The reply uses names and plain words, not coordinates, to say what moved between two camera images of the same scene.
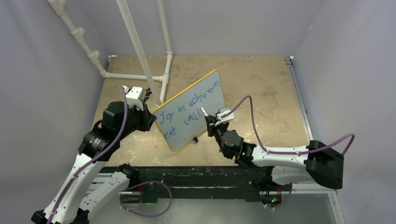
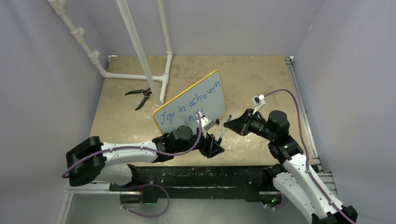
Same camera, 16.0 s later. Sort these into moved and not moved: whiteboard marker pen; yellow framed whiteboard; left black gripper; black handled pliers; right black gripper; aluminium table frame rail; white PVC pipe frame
Moved: left black gripper; right black gripper; whiteboard marker pen
Not moved: yellow framed whiteboard; aluminium table frame rail; black handled pliers; white PVC pipe frame
